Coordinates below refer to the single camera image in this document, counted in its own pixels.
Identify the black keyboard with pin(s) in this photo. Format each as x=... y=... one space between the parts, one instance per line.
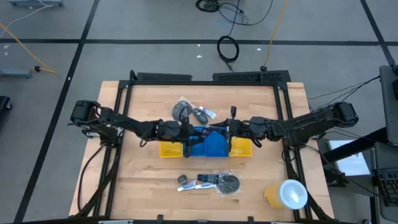
x=388 y=186

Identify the black flat box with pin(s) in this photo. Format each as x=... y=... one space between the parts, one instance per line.
x=164 y=76

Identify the black chair base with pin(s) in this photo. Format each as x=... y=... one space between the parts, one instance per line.
x=4 y=102

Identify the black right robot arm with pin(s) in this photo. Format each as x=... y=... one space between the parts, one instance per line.
x=311 y=121

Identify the yellow canister with white lid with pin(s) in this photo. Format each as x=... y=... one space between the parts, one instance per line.
x=292 y=194

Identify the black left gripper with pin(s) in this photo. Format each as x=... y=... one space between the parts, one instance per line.
x=169 y=129

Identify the bagged black round hairbrush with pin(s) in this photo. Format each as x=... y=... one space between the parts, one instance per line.
x=228 y=184
x=178 y=110

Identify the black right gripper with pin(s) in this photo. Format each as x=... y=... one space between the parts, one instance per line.
x=245 y=127

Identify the black aluminium table frame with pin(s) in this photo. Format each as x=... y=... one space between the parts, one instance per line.
x=202 y=83

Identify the yellow plastic slotted basket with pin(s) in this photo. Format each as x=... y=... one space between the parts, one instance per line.
x=242 y=147
x=171 y=150

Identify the grey workstation cart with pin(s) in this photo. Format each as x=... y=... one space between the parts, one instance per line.
x=388 y=99

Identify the grey stand foot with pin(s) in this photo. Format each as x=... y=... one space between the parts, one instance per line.
x=15 y=73

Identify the white travel toothpaste tube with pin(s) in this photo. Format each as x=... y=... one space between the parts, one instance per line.
x=209 y=112
x=205 y=185
x=188 y=186

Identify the blue plastic slotted basket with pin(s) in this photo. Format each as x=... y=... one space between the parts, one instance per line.
x=217 y=146
x=196 y=150

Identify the grey stand base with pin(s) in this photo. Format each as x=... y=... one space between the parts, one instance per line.
x=34 y=2

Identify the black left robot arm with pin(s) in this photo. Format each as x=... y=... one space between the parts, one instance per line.
x=130 y=123

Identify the black perforated box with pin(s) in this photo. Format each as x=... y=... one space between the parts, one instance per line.
x=252 y=76

